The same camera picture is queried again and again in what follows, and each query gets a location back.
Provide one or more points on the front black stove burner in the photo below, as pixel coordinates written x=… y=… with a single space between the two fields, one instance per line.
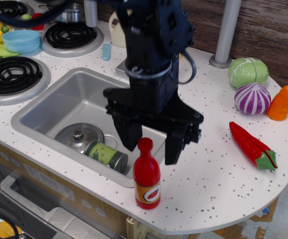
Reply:
x=21 y=79

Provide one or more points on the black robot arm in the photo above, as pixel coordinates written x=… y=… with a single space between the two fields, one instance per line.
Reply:
x=156 y=32

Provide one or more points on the red toy radish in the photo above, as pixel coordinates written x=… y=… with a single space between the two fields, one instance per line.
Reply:
x=27 y=17

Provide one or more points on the back black stove burner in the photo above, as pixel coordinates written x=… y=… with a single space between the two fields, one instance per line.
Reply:
x=15 y=9

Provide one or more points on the red sauce bottle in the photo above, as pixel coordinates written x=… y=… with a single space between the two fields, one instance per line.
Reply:
x=146 y=175

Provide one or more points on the middle black stove burner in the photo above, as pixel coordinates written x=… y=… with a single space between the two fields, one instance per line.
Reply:
x=69 y=40

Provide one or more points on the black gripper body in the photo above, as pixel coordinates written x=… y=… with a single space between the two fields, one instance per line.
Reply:
x=154 y=102

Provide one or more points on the yellow toy object below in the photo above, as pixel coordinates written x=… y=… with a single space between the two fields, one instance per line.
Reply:
x=6 y=230

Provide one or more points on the toy oven door handle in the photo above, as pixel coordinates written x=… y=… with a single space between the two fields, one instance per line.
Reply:
x=36 y=209

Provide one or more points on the orange toy carrot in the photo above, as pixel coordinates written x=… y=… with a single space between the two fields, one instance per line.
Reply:
x=278 y=109

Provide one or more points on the light blue toy bowl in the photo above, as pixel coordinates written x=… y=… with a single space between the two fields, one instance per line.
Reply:
x=21 y=41

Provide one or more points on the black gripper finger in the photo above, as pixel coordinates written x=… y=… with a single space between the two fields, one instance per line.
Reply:
x=176 y=140
x=129 y=132

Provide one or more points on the purple toy onion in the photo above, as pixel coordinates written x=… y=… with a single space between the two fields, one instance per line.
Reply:
x=252 y=99

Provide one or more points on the black stove burner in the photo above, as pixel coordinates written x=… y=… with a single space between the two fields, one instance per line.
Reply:
x=69 y=40
x=15 y=9
x=21 y=79

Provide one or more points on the silver pot lid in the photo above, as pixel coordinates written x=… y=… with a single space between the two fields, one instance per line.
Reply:
x=79 y=136

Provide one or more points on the cream toy detergent jug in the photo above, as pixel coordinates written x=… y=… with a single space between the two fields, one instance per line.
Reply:
x=116 y=32

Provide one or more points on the grey toy sink basin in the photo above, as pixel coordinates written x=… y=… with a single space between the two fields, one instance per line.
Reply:
x=77 y=97

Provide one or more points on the silver toy faucet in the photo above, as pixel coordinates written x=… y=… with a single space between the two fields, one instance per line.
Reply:
x=120 y=71

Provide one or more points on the grey pole left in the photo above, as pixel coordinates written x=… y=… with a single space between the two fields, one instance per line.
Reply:
x=90 y=8

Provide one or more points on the green toy cabbage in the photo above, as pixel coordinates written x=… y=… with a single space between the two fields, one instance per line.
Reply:
x=248 y=70

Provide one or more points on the red toy chili pepper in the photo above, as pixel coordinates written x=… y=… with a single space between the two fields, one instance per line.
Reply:
x=259 y=154

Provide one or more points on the grey support pole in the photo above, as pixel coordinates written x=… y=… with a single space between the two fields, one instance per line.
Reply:
x=221 y=59

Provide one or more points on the green toy can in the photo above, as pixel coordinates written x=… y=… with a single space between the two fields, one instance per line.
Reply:
x=107 y=156

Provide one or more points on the silver toy pot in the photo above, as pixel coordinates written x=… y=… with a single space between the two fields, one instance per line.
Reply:
x=73 y=14

